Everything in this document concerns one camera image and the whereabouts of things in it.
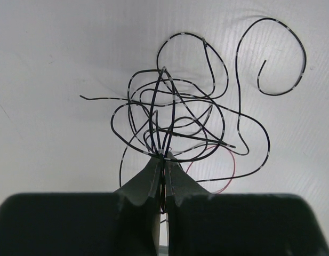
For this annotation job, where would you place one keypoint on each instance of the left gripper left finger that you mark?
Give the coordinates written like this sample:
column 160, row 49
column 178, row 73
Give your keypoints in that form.
column 125, row 222

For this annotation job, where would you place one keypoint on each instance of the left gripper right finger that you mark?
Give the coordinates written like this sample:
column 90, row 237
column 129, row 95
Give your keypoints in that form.
column 203, row 223

